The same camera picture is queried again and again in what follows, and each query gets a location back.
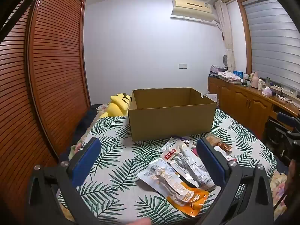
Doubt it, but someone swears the yellow plush toy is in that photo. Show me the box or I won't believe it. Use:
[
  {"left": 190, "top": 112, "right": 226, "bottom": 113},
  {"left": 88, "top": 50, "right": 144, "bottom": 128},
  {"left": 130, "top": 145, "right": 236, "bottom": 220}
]
[{"left": 100, "top": 93, "right": 131, "bottom": 118}]

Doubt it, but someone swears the cream curtain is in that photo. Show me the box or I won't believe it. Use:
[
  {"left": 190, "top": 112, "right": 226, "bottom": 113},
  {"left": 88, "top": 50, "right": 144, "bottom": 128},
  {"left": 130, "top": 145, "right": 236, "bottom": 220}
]
[{"left": 214, "top": 0, "right": 236, "bottom": 72}]

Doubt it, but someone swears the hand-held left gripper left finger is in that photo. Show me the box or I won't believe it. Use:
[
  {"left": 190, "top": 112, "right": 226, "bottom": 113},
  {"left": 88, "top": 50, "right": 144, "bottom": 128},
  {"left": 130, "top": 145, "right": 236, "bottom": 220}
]
[{"left": 26, "top": 137, "right": 102, "bottom": 225}]

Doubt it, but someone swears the dark blue cloth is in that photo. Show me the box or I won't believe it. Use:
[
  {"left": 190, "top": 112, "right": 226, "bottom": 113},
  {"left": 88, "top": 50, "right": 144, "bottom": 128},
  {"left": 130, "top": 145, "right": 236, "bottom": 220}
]
[{"left": 77, "top": 104, "right": 110, "bottom": 134}]

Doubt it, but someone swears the clear red label snack packet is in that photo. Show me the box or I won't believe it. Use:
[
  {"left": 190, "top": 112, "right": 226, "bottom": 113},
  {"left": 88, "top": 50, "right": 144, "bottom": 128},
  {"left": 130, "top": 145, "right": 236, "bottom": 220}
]
[{"left": 160, "top": 143, "right": 215, "bottom": 190}]

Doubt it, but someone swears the white and blue snack packet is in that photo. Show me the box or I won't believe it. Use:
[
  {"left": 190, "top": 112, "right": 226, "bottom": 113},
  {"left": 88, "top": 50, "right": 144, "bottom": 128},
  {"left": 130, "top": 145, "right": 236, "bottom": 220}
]
[{"left": 170, "top": 136, "right": 193, "bottom": 149}]

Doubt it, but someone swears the floral pink quilt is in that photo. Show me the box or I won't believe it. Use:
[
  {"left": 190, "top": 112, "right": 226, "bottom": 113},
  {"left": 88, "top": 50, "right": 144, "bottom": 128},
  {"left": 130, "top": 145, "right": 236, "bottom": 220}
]
[{"left": 269, "top": 171, "right": 289, "bottom": 216}]

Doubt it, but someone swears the orange brown snack packet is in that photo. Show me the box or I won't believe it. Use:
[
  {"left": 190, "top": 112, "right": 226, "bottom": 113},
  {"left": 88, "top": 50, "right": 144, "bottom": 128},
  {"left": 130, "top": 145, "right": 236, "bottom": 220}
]
[{"left": 217, "top": 142, "right": 233, "bottom": 154}]

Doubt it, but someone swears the floral folded cloth stack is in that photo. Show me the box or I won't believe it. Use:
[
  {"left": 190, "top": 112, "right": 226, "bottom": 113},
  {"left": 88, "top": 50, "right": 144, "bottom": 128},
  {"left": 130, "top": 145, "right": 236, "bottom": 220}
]
[{"left": 217, "top": 71, "right": 243, "bottom": 84}]

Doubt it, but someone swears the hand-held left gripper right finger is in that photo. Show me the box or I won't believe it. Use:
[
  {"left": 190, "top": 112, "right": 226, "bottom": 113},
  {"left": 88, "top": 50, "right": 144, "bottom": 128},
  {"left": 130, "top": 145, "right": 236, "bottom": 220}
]
[{"left": 196, "top": 137, "right": 275, "bottom": 225}]

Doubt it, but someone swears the wooden cabinet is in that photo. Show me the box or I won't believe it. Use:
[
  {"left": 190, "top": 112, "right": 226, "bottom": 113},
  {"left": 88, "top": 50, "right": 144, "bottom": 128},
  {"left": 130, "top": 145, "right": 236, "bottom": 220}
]
[{"left": 208, "top": 75, "right": 300, "bottom": 143}]

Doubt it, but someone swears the small white snack packet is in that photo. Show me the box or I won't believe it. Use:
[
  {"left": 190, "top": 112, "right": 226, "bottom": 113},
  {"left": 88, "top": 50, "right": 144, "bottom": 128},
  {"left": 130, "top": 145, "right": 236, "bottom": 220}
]
[{"left": 213, "top": 145, "right": 237, "bottom": 162}]

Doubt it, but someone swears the wall air conditioner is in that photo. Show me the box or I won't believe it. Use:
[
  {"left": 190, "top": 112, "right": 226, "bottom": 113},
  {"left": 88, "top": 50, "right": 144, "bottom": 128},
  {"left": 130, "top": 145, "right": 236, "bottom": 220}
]
[{"left": 171, "top": 0, "right": 216, "bottom": 22}]

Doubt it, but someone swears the clear cracker packet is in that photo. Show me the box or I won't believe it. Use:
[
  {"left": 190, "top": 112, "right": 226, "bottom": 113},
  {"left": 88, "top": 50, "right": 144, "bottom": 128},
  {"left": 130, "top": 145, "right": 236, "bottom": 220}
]
[{"left": 204, "top": 133, "right": 222, "bottom": 149}]

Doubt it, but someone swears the window with grey blind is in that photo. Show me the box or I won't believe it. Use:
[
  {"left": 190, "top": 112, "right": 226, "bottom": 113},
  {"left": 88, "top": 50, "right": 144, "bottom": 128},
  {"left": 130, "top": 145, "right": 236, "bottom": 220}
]
[{"left": 237, "top": 0, "right": 300, "bottom": 94}]

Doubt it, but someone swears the pink kettle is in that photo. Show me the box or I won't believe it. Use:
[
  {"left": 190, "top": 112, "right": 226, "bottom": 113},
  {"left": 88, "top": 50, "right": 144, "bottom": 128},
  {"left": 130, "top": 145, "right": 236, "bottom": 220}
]
[{"left": 249, "top": 71, "right": 259, "bottom": 88}]

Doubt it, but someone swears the purple folded cloth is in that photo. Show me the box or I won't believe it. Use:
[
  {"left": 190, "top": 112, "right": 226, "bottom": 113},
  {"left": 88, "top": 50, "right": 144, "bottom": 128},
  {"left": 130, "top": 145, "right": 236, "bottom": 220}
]
[{"left": 211, "top": 65, "right": 227, "bottom": 74}]

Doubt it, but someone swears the brown cardboard box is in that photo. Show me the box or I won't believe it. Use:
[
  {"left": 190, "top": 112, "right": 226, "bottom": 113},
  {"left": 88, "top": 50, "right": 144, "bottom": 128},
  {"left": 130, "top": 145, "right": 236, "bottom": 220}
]
[{"left": 127, "top": 87, "right": 217, "bottom": 142}]

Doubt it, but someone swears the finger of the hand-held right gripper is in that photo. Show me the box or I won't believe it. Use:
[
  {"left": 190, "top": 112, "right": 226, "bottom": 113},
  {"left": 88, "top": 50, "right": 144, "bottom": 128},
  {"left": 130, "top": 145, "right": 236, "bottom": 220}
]
[{"left": 277, "top": 112, "right": 299, "bottom": 128}]

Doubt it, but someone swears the orange and white snack packet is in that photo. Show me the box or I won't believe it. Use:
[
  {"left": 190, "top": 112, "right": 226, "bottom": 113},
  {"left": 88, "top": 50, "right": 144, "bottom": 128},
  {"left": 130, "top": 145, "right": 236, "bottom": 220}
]
[{"left": 137, "top": 163, "right": 209, "bottom": 217}]

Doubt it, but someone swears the wooden louvered wardrobe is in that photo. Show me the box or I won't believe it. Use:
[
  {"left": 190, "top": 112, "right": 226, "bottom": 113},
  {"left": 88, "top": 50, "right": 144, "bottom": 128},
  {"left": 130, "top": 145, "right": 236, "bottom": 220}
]
[{"left": 0, "top": 0, "right": 91, "bottom": 225}]

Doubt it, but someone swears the leaf print bedsheet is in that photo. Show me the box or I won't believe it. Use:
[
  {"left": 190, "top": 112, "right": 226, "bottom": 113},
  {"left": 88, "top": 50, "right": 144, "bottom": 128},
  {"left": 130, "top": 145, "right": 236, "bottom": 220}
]
[{"left": 56, "top": 109, "right": 278, "bottom": 224}]

